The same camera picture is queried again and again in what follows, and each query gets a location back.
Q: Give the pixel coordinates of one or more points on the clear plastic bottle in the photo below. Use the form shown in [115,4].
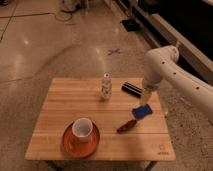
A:
[106,87]

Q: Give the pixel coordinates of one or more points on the orange round plate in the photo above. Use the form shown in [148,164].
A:
[74,147]

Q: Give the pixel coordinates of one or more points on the blue sponge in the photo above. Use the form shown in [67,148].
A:
[142,111]

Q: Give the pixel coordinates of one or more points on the white ceramic cup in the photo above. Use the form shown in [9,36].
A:
[82,129]

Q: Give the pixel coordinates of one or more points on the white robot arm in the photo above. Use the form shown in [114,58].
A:
[161,64]

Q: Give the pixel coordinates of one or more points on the wooden folding table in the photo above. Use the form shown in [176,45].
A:
[71,98]

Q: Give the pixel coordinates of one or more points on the black floor box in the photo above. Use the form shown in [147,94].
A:
[130,25]

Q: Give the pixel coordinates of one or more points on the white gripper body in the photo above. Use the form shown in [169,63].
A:
[146,95]

